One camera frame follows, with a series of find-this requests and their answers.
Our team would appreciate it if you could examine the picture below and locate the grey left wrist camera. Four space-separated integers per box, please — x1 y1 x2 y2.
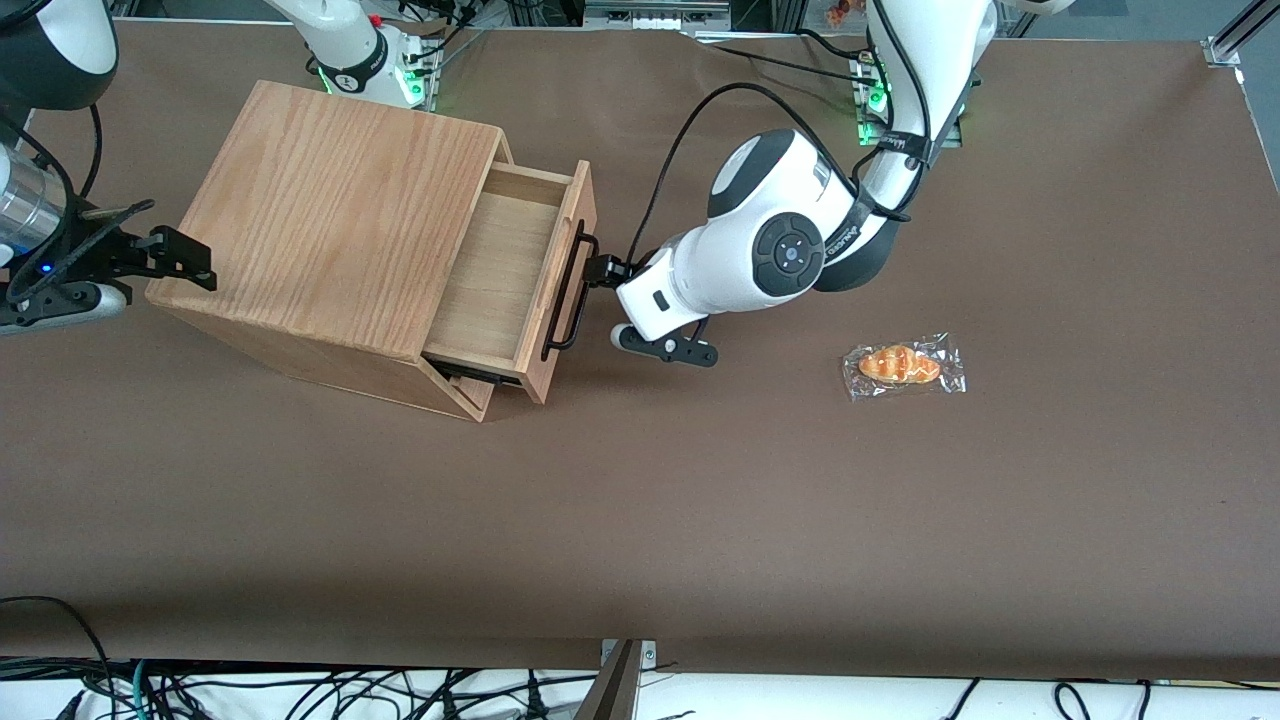
611 320 720 369

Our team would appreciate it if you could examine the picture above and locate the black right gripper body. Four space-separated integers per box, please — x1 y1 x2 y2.
0 212 153 306

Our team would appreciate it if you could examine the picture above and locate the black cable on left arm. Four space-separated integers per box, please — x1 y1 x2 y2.
627 83 913 269

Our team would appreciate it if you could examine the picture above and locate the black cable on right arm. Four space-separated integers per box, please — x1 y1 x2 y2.
80 103 104 199

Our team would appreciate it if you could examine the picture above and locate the wooden drawer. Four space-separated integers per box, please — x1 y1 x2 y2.
422 158 599 405

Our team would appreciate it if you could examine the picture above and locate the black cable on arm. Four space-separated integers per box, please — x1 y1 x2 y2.
627 83 913 269
80 103 104 199

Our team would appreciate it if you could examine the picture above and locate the metal table edge bracket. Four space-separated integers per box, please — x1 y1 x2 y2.
575 638 658 720

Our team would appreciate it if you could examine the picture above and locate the black metal drawer handle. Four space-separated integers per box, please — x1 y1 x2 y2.
540 220 601 363

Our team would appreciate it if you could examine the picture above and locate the bread roll in clear wrapper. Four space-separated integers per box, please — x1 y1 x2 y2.
840 332 968 403

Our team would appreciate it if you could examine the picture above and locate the metal base plate left arm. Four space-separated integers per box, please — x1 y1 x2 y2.
850 50 966 149

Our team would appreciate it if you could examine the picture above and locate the black looping floor cable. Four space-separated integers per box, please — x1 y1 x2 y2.
0 595 119 720

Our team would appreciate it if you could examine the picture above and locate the grey equipment box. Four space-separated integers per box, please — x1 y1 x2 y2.
583 0 736 31

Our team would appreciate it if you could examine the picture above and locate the aluminium frame profile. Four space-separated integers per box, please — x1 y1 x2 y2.
1203 0 1280 69

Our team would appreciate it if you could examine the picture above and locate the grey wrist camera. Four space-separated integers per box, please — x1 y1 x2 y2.
611 320 720 369
0 283 130 334

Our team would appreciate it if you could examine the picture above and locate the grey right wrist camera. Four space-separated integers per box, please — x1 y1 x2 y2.
0 283 130 334

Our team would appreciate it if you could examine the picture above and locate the wooden drawer cabinet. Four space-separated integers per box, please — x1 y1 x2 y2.
145 80 516 423

